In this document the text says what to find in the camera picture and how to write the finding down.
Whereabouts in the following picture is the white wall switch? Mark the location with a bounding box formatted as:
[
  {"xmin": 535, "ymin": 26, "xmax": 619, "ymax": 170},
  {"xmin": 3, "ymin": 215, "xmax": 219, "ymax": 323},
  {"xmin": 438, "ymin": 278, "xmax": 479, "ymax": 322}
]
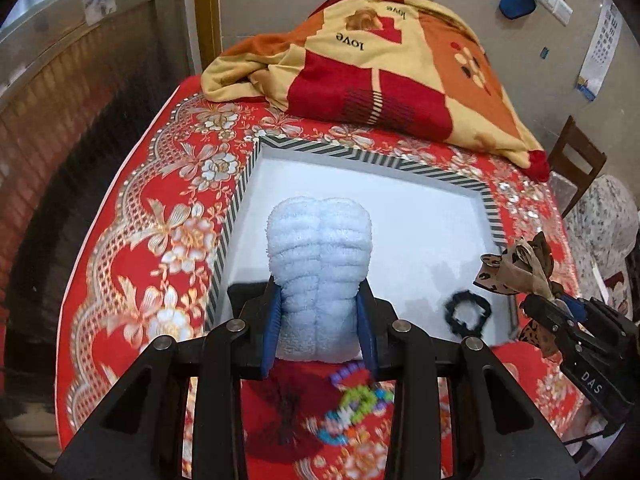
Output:
[{"xmin": 538, "ymin": 0, "xmax": 573, "ymax": 26}]

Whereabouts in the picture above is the light blue fluffy hairband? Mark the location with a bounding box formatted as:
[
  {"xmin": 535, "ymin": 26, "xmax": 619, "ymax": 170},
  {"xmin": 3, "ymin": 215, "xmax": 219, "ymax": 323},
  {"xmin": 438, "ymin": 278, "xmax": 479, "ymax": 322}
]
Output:
[{"xmin": 266, "ymin": 197, "xmax": 372, "ymax": 363}]

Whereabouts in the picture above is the black hair scrunchie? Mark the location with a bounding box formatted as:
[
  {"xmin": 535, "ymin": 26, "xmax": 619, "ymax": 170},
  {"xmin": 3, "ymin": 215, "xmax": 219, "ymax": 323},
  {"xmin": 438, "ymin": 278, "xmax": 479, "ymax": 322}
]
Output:
[{"xmin": 444, "ymin": 290, "xmax": 492, "ymax": 338}]

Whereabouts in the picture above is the leopard print hair bow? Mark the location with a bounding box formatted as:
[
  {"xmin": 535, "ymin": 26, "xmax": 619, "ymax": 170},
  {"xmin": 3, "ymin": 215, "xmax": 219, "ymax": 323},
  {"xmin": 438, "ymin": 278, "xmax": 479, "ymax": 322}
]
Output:
[{"xmin": 472, "ymin": 231, "xmax": 566, "ymax": 359}]

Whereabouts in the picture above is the red floral bedspread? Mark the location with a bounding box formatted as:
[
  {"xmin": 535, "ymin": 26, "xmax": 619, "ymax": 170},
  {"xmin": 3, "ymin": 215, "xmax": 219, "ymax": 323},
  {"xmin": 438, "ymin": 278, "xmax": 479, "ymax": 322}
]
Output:
[{"xmin": 54, "ymin": 75, "xmax": 589, "ymax": 480}]

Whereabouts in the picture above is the wooden slatted radiator cover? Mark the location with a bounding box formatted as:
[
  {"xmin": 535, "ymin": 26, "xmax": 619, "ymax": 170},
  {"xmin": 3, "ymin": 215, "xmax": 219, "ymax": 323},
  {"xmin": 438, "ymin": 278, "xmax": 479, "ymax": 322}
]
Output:
[{"xmin": 1, "ymin": 2, "xmax": 175, "ymax": 366}]

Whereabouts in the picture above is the black wide headband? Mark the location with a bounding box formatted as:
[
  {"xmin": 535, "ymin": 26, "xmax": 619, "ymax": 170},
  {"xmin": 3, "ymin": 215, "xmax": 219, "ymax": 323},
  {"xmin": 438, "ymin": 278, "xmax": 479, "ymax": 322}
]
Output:
[{"xmin": 227, "ymin": 282, "xmax": 267, "ymax": 318}]

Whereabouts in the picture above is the striped cardboard box tray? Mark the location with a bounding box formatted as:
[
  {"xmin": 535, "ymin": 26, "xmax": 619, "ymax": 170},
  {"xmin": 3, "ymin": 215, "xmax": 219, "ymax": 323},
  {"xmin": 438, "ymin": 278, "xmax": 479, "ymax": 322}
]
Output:
[{"xmin": 205, "ymin": 136, "xmax": 506, "ymax": 339}]

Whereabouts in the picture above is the wooden chair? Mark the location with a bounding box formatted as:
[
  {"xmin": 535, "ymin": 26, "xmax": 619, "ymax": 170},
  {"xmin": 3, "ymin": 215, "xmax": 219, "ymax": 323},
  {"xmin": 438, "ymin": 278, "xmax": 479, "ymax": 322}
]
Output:
[{"xmin": 548, "ymin": 116, "xmax": 608, "ymax": 218}]

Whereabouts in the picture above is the floral fabric pile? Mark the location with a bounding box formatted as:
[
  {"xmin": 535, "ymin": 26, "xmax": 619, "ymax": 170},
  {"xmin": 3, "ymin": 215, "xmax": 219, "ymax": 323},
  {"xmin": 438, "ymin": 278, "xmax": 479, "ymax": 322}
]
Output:
[{"xmin": 564, "ymin": 174, "xmax": 639, "ymax": 318}]

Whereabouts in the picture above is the red velvet hair bow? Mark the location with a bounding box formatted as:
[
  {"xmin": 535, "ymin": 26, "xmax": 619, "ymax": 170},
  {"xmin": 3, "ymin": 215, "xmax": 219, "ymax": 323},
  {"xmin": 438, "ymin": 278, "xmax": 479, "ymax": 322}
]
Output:
[{"xmin": 241, "ymin": 360, "xmax": 342, "ymax": 464}]

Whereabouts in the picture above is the eye chart wall poster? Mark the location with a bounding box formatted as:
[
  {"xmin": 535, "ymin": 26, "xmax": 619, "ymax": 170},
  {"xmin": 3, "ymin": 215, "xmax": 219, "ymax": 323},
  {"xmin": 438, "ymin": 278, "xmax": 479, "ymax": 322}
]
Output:
[{"xmin": 576, "ymin": 0, "xmax": 624, "ymax": 102}]

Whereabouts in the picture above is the red yellow folded blanket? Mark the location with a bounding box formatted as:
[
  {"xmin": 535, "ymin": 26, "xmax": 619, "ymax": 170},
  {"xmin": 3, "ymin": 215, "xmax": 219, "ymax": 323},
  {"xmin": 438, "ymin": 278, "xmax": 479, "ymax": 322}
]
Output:
[{"xmin": 201, "ymin": 0, "xmax": 550, "ymax": 182}]

